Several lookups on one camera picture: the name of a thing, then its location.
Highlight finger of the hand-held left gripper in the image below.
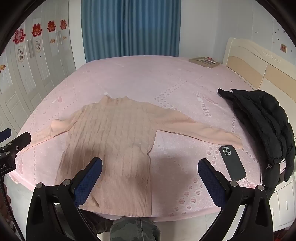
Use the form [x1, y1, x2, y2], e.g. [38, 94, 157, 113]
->
[0, 132, 32, 154]
[0, 128, 12, 142]

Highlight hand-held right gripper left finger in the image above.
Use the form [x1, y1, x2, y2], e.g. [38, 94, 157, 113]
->
[26, 157, 103, 241]

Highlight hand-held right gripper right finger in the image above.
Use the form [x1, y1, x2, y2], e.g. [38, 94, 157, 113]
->
[198, 158, 274, 241]

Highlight pink knit sweater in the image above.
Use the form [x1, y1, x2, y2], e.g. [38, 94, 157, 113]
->
[20, 95, 243, 217]

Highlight dark smartphone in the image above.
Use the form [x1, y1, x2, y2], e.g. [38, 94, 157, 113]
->
[219, 145, 246, 181]

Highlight person's left leg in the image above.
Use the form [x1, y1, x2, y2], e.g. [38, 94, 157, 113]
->
[79, 210, 114, 241]

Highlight person's leg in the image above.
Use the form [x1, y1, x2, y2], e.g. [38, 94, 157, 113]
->
[110, 217, 161, 241]
[79, 210, 114, 241]

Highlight person's right leg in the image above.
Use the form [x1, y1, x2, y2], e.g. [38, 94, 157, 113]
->
[110, 217, 161, 241]

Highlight white wardrobe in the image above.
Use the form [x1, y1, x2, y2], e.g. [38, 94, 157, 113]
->
[0, 0, 87, 139]

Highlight white nightstand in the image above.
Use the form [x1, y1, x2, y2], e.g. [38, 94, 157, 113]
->
[266, 160, 296, 230]

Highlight black puffer jacket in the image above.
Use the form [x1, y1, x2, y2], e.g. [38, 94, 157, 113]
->
[217, 88, 296, 192]

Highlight bed with pink sheet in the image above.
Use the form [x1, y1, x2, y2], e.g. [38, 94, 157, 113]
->
[6, 54, 281, 218]

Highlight cream bed headboard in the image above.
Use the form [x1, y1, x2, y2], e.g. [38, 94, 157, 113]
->
[222, 37, 296, 121]

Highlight blue curtain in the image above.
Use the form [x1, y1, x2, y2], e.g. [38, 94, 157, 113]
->
[81, 0, 180, 63]

